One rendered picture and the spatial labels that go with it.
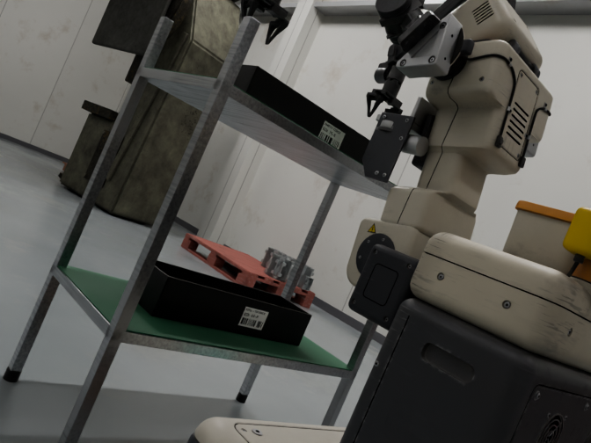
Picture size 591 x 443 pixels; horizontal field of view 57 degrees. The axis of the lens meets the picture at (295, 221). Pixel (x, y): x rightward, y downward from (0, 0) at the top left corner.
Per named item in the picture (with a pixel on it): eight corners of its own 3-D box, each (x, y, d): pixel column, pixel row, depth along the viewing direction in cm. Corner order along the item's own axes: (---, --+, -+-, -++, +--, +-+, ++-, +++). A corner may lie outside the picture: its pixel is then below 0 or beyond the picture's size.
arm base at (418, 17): (432, 12, 107) (462, 44, 115) (416, -9, 112) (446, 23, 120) (398, 44, 111) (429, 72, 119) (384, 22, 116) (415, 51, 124)
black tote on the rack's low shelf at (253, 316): (150, 315, 141) (168, 276, 141) (125, 291, 154) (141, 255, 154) (298, 346, 180) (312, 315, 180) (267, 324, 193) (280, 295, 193)
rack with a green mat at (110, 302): (1, 374, 153) (158, 15, 153) (241, 398, 215) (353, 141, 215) (49, 475, 119) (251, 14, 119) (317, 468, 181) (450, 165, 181)
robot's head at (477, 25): (550, 69, 128) (528, 26, 135) (512, 21, 114) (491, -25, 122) (493, 103, 136) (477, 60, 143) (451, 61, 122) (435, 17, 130)
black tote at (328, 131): (240, 104, 144) (258, 65, 144) (209, 98, 157) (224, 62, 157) (370, 180, 182) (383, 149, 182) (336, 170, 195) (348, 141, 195)
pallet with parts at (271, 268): (313, 309, 534) (329, 275, 534) (244, 290, 472) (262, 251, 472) (240, 265, 629) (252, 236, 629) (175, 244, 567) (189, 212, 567)
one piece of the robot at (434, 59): (448, 76, 110) (463, 25, 111) (434, 63, 107) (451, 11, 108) (407, 79, 118) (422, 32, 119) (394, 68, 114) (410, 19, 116)
